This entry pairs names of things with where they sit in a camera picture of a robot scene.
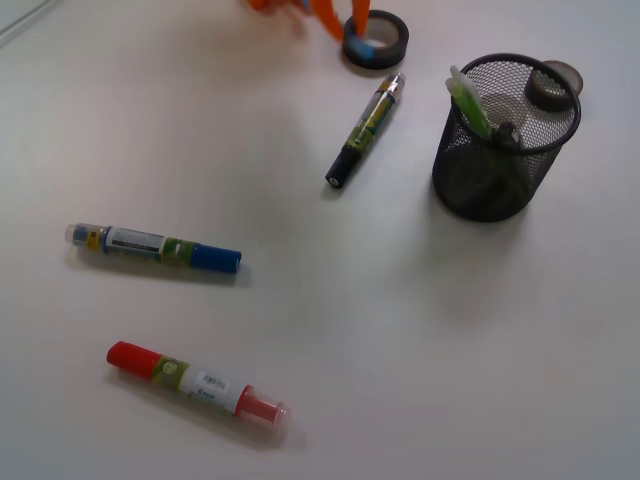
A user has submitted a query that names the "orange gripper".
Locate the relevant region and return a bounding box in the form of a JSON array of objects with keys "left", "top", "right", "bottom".
[{"left": 247, "top": 0, "right": 371, "bottom": 41}]

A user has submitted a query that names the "white dotted pen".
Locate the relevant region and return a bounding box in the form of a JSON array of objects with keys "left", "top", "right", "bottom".
[{"left": 445, "top": 65, "right": 493, "bottom": 141}]

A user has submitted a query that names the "green mechanical pencil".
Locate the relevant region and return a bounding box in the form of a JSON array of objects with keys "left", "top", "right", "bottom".
[{"left": 447, "top": 77, "right": 521, "bottom": 196}]

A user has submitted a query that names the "dark blue mechanical pencil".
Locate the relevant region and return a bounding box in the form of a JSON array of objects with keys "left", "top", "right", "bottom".
[{"left": 492, "top": 132, "right": 526, "bottom": 201}]

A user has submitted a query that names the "light blue pen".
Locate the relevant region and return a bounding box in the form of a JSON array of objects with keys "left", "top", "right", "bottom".
[{"left": 342, "top": 31, "right": 376, "bottom": 63}]

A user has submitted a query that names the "silver grey pen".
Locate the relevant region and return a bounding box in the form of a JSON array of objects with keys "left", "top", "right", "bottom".
[{"left": 496, "top": 121, "right": 522, "bottom": 151}]

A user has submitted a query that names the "black mesh pen holder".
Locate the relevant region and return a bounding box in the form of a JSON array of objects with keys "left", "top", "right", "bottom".
[{"left": 432, "top": 53, "right": 581, "bottom": 222}]

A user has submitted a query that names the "black tape roll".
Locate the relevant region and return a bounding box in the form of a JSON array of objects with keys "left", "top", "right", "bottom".
[{"left": 342, "top": 10, "right": 409, "bottom": 70}]

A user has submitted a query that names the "black cap whiteboard marker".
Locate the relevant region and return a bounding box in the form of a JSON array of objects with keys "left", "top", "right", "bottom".
[{"left": 325, "top": 72, "right": 406, "bottom": 189}]

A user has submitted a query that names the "blue cap whiteboard marker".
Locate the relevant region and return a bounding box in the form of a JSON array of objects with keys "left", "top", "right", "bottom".
[{"left": 65, "top": 223, "right": 242, "bottom": 274}]

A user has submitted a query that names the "red cap whiteboard marker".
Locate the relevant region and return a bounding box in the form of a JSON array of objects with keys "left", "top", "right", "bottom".
[{"left": 106, "top": 341, "right": 289, "bottom": 432}]

